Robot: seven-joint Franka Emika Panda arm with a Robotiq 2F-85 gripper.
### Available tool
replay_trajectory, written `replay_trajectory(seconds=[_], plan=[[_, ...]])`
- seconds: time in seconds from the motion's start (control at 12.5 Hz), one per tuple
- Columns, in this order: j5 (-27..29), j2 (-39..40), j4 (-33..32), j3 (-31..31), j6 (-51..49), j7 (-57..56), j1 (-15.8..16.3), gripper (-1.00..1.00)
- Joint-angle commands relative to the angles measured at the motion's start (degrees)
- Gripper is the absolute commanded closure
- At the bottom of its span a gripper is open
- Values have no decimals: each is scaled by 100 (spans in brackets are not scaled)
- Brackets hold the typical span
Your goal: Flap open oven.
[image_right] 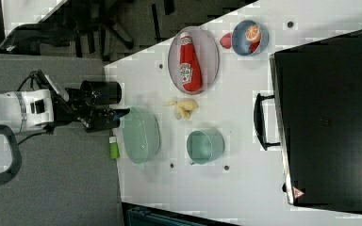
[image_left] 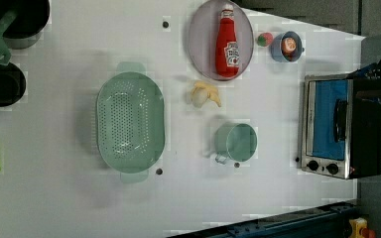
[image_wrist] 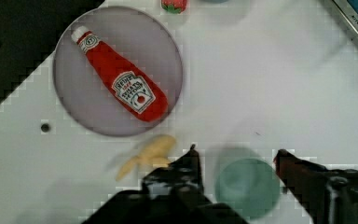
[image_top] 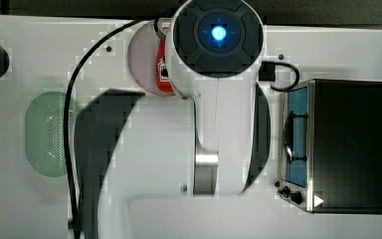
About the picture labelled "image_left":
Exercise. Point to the black and silver toaster oven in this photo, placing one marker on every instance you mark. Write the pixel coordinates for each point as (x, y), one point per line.
(341, 133)

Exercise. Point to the toy strawberry in bowl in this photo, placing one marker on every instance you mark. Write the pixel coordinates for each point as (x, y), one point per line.
(289, 57)

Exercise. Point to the toy orange half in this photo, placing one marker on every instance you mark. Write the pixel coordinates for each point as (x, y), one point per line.
(288, 45)

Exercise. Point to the blue small bowl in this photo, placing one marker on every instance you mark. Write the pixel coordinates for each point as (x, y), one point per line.
(276, 51)

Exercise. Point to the toy strawberry on table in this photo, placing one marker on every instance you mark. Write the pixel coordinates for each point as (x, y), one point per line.
(265, 39)

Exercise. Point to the yellow and red clamp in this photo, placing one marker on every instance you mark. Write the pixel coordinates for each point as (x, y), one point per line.
(360, 229)

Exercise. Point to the red ketchup bottle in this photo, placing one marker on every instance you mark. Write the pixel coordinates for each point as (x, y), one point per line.
(227, 55)

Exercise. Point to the green mug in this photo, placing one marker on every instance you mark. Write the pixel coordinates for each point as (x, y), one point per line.
(234, 141)

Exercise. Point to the grey round plate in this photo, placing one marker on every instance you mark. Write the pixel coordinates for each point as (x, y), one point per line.
(202, 35)

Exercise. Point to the peeled toy banana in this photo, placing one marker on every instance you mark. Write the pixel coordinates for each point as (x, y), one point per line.
(203, 91)

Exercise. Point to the green perforated colander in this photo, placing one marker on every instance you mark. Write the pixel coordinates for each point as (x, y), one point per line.
(130, 122)

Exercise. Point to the steel pot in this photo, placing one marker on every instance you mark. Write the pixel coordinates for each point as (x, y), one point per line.
(26, 29)

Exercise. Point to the black round pan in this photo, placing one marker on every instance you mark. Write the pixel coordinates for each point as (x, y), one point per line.
(12, 84)

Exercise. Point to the blue metal frame rail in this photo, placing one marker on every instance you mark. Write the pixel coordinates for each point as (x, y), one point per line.
(327, 221)

